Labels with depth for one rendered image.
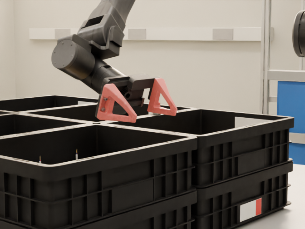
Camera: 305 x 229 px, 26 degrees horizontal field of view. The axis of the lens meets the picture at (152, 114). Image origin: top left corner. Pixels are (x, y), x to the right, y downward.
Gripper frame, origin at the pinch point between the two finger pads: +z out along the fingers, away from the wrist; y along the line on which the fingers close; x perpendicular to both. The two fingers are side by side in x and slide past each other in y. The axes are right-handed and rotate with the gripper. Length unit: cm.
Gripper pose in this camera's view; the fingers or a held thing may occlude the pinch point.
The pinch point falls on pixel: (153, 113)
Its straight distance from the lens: 116.2
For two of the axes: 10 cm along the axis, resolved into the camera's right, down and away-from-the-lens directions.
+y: 7.3, -1.2, 6.7
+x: -2.2, 8.9, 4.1
